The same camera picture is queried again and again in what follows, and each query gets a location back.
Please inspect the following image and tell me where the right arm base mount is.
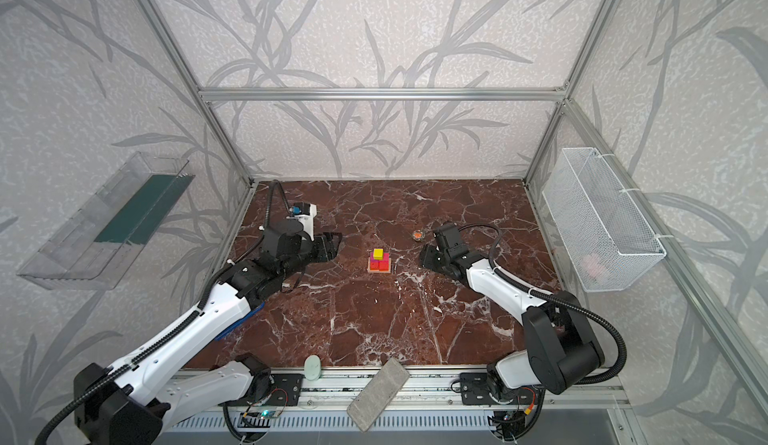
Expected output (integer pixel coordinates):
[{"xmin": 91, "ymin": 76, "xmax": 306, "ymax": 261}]
[{"xmin": 449, "ymin": 372, "xmax": 534, "ymax": 406}]

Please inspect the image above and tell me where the aluminium horizontal frame bar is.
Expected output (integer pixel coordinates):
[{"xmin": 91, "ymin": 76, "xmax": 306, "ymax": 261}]
[{"xmin": 198, "ymin": 87, "xmax": 565, "ymax": 102}]

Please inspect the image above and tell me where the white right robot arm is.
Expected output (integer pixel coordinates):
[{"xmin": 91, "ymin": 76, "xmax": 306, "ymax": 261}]
[{"xmin": 419, "ymin": 245, "xmax": 628, "ymax": 394}]

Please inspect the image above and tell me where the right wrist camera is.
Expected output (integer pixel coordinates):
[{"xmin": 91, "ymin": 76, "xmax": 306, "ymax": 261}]
[{"xmin": 433, "ymin": 223, "xmax": 468, "ymax": 257}]

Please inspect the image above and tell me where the white wire basket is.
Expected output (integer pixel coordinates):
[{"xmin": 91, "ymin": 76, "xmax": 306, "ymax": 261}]
[{"xmin": 542, "ymin": 147, "xmax": 667, "ymax": 292}]

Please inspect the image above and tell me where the pale green oval soap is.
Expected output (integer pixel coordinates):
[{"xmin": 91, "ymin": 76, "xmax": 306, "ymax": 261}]
[{"xmin": 303, "ymin": 355, "xmax": 322, "ymax": 381}]

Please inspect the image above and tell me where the aluminium frame post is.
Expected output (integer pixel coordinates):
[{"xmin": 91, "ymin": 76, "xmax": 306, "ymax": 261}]
[{"xmin": 523, "ymin": 0, "xmax": 622, "ymax": 185}]

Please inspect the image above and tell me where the grey stone slab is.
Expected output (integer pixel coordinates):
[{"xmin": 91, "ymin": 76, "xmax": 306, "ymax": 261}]
[{"xmin": 347, "ymin": 358, "xmax": 410, "ymax": 432}]

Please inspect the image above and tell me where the left back frame post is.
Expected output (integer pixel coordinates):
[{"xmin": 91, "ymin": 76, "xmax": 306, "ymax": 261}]
[{"xmin": 134, "ymin": 0, "xmax": 252, "ymax": 185}]

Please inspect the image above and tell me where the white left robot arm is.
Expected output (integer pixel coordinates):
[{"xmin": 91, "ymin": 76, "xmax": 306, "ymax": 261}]
[{"xmin": 35, "ymin": 228, "xmax": 342, "ymax": 444}]

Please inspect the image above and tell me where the pink item in basket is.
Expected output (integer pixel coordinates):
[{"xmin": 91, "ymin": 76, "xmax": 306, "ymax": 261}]
[{"xmin": 582, "ymin": 254, "xmax": 609, "ymax": 281}]

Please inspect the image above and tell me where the clear plastic wall bin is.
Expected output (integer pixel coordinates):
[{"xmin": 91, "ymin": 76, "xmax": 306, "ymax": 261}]
[{"xmin": 17, "ymin": 152, "xmax": 195, "ymax": 291}]

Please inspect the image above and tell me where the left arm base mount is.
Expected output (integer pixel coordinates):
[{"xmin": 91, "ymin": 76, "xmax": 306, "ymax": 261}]
[{"xmin": 254, "ymin": 373, "xmax": 304, "ymax": 407}]

